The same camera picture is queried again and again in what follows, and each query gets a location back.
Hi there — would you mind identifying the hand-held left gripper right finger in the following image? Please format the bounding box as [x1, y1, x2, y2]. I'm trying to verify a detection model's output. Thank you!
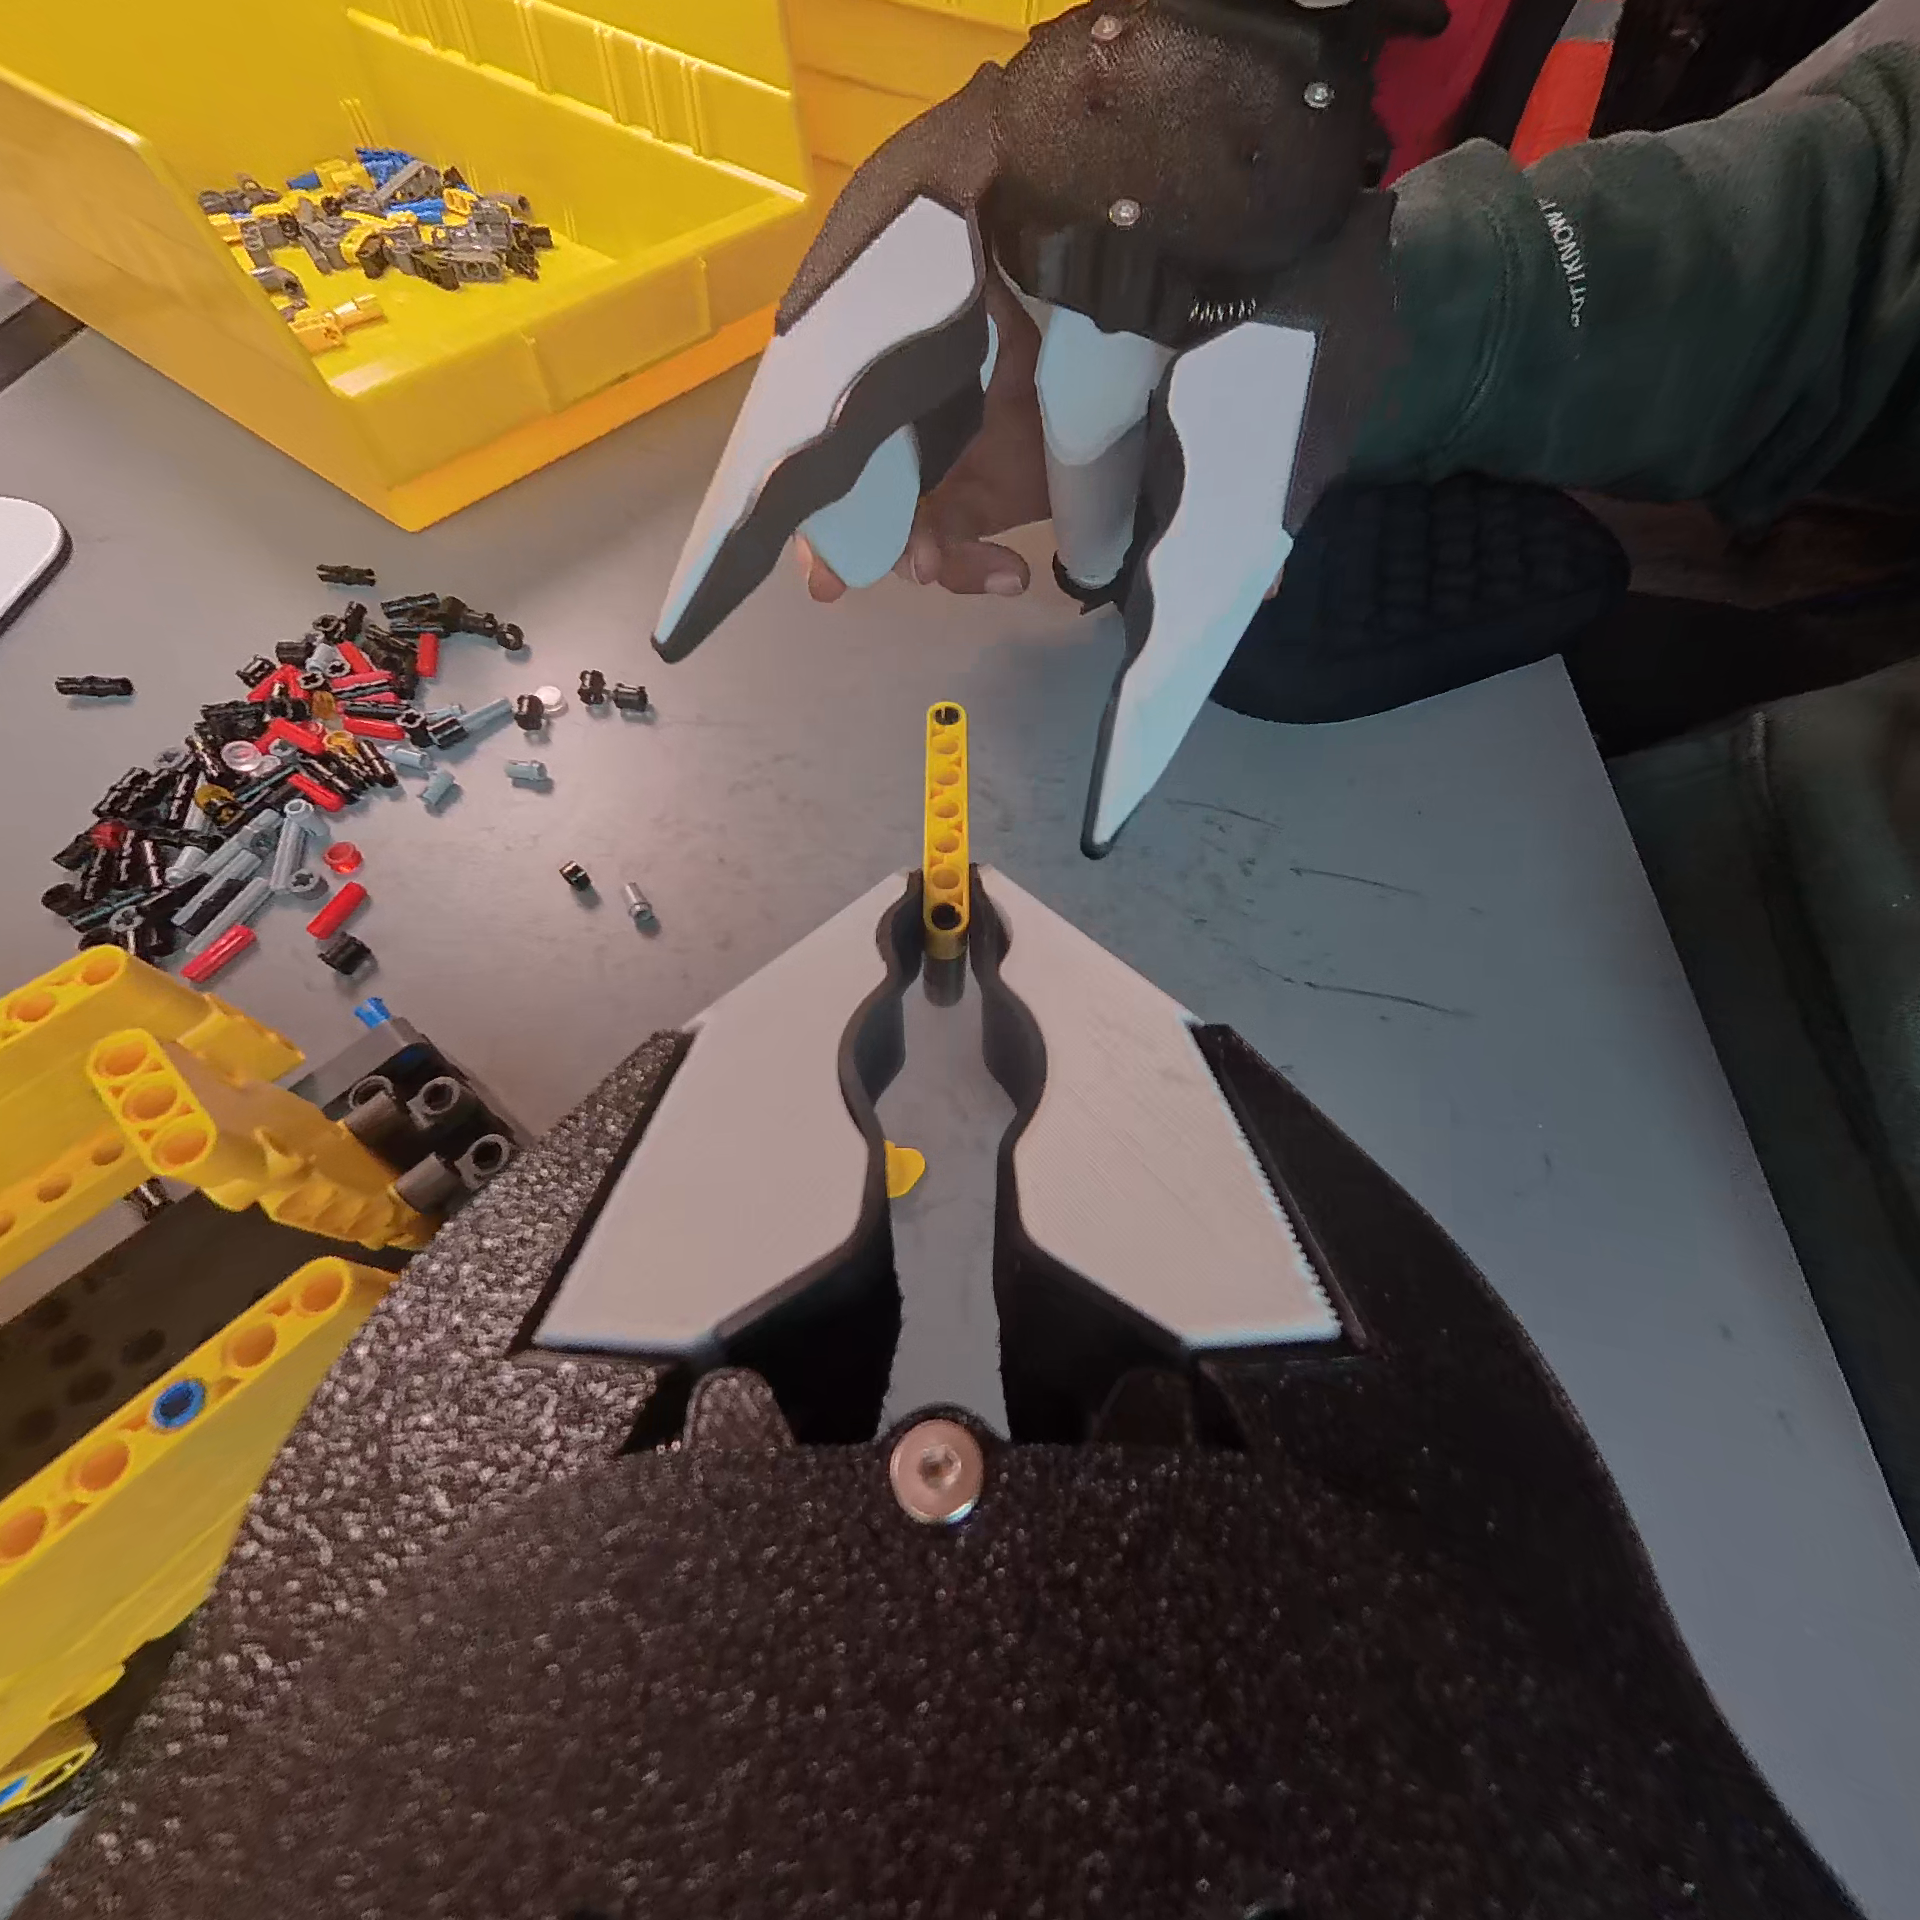
[969, 865, 1343, 1444]

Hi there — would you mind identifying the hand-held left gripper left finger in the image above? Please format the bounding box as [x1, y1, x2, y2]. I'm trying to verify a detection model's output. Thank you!
[528, 867, 925, 1444]

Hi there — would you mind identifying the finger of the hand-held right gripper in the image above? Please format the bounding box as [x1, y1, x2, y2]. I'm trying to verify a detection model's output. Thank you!
[1034, 309, 1323, 865]
[649, 192, 1000, 666]

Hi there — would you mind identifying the yellow lego beam with black pins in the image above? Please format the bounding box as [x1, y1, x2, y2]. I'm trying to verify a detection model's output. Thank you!
[918, 701, 979, 1004]

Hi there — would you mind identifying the person's right forearm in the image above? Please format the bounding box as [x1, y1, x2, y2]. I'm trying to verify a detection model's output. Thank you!
[1350, 37, 1920, 529]

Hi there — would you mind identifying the heap of mixed lego pieces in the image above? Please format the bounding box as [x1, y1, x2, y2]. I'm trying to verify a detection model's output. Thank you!
[199, 148, 557, 354]

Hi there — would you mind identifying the pile of small lego pins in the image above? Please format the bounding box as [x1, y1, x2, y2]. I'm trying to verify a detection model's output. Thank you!
[42, 563, 656, 983]

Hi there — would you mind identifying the large yellow black lego model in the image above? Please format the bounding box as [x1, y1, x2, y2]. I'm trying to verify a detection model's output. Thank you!
[0, 945, 520, 1824]

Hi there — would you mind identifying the person's right hand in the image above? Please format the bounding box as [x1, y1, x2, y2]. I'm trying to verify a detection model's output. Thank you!
[793, 317, 1059, 606]

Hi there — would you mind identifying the black padded armrest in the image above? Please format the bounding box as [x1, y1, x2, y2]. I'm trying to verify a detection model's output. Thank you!
[1206, 477, 1634, 724]

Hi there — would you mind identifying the yellow plastic storage bin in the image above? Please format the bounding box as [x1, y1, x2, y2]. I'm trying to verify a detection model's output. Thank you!
[779, 0, 1083, 227]
[0, 0, 814, 534]

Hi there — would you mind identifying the orange reflective vest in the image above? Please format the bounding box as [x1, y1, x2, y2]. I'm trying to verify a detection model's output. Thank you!
[1507, 0, 1631, 169]

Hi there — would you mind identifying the pale rounded board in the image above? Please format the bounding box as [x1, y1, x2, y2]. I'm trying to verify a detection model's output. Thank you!
[0, 494, 74, 634]

